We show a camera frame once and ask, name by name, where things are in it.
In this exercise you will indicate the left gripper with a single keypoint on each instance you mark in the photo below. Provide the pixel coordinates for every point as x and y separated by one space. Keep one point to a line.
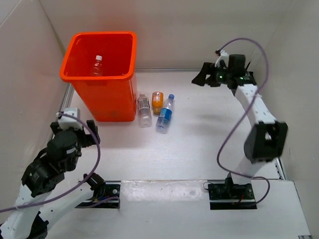
89 139

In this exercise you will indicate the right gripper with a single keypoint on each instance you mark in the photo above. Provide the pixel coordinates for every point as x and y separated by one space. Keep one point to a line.
208 69

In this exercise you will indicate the clear bottle white cap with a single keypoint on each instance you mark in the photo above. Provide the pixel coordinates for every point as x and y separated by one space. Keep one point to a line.
97 69

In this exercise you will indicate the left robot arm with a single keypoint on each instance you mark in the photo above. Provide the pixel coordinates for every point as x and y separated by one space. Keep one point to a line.
34 214

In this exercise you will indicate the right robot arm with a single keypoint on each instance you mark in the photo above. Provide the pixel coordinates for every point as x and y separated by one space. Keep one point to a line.
267 136

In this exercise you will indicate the orange plastic bin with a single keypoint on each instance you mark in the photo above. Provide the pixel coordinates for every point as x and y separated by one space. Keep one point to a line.
111 97

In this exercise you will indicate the orange juice bottle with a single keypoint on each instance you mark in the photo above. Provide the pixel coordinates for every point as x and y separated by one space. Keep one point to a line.
157 102

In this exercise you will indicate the blue label water bottle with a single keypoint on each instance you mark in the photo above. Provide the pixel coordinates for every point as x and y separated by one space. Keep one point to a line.
165 114

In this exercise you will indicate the clear bottle white label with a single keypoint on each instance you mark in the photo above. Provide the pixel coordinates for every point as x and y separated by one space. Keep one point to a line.
144 111

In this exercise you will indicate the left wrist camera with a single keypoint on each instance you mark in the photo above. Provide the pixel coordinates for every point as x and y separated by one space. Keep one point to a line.
65 122

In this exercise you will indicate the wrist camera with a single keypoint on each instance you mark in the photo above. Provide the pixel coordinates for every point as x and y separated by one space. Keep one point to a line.
65 122
222 57

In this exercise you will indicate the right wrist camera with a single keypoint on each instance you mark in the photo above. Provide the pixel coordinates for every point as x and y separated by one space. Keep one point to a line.
222 57

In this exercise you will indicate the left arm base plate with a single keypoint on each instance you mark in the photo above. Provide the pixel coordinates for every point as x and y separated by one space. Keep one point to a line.
111 189

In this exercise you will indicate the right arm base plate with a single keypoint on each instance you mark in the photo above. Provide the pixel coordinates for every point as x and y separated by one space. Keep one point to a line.
235 197

